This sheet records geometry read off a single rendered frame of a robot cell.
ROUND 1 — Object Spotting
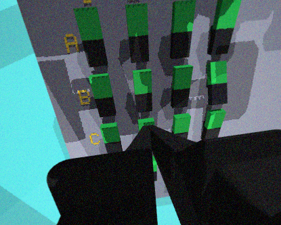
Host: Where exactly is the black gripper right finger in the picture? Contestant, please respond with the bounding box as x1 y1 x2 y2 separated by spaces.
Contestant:
148 125 281 225

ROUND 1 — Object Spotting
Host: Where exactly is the grey switch panel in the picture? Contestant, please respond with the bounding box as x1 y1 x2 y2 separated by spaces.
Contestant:
17 0 281 159

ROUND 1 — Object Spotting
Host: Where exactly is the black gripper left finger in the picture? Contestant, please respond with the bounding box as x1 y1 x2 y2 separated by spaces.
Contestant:
46 125 158 225

